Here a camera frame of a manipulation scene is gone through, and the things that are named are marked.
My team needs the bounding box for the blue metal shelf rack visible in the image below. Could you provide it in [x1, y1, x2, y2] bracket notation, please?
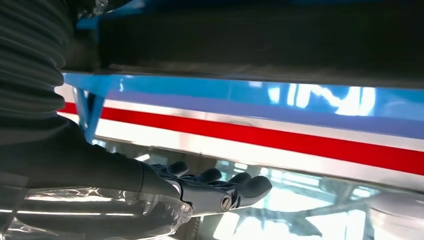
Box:
[62, 0, 424, 140]

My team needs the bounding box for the white car with red stripe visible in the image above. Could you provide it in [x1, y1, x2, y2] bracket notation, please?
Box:
[54, 82, 424, 240]

